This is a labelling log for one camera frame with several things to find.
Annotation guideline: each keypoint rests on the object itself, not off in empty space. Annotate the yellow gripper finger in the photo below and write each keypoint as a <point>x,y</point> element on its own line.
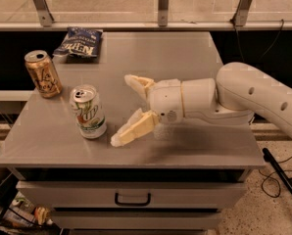
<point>138,125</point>
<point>139,84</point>

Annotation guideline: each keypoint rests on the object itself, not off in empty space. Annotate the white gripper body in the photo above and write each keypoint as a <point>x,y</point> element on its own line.
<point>166,99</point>

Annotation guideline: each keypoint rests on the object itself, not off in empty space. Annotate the green white 7up can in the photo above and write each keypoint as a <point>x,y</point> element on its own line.
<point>87,108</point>

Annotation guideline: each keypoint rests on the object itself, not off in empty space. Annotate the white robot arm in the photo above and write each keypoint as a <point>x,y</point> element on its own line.
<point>232,97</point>

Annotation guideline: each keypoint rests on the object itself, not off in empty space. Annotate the gold LaCroix can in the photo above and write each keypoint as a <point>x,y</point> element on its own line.
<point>43,73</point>

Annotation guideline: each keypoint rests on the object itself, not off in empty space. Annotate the blue chip bag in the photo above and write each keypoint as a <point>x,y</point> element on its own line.
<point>81,42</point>

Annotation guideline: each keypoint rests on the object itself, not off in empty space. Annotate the grey lower drawer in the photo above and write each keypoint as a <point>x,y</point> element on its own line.
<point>140,220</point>

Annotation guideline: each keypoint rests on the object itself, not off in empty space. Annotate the grey drawer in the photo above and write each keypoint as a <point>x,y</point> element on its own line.
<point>57,195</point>
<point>140,220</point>

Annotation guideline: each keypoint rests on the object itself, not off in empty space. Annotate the black pole on floor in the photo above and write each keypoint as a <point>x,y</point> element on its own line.
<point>268,157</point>

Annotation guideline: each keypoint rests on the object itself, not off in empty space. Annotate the grey upper drawer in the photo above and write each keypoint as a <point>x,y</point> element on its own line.
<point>57,195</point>

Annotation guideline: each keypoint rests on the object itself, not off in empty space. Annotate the snack packages under table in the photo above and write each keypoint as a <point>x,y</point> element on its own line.
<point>23,213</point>

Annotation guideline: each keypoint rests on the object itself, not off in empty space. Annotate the black drawer handle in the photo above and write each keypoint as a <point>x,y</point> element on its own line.
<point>132,201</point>

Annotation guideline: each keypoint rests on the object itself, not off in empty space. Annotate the right metal window bracket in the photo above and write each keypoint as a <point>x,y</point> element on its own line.
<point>241,15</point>

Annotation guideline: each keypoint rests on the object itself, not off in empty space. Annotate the left metal window bracket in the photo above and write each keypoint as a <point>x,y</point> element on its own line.
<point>44,15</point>

